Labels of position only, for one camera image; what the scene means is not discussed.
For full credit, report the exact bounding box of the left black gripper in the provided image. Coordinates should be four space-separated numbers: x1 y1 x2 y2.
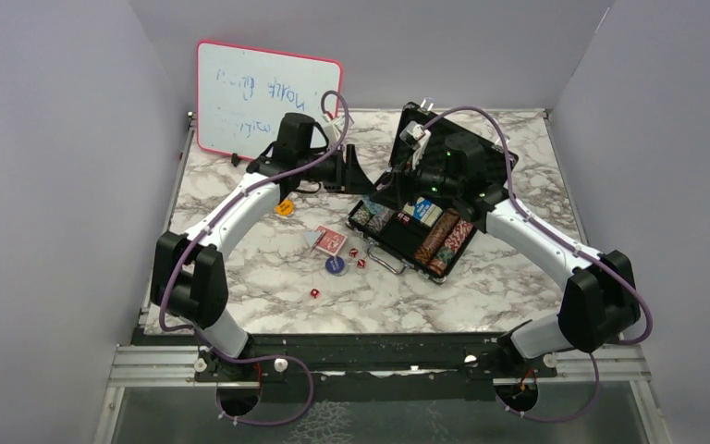
297 142 377 194

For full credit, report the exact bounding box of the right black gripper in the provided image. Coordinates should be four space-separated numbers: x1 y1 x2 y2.
370 147 462 213

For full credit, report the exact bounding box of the red playing card deck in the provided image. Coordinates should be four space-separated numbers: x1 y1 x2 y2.
312 225 348 256

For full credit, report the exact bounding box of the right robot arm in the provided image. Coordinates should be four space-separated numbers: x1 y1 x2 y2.
371 129 649 376

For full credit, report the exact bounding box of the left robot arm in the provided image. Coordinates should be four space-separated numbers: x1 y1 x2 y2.
150 113 375 380

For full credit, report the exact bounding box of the blue white card deck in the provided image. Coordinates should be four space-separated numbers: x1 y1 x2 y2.
403 197 444 228

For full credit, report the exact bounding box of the black poker case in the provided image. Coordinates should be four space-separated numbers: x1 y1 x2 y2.
345 102 519 284

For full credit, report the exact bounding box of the orange chip row in case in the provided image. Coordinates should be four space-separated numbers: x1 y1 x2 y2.
414 209 459 265

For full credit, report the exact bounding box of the orange dealer button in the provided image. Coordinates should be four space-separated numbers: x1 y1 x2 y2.
275 199 295 216

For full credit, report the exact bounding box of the blue dealer button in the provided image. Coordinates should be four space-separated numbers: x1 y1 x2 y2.
324 256 348 277

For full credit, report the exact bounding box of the pink framed whiteboard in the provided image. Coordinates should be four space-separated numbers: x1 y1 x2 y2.
196 40 343 159

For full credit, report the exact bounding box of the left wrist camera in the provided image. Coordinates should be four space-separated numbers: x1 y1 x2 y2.
321 117 346 144

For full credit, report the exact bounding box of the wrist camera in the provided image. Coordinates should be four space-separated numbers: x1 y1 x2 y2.
321 117 346 144
399 121 432 170

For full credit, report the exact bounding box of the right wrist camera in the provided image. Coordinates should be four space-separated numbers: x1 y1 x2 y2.
399 121 432 170

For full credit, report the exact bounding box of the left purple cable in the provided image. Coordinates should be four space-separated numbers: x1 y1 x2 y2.
157 90 351 428

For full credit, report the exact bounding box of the black mounting rail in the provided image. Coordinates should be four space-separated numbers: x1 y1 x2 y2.
132 329 594 407

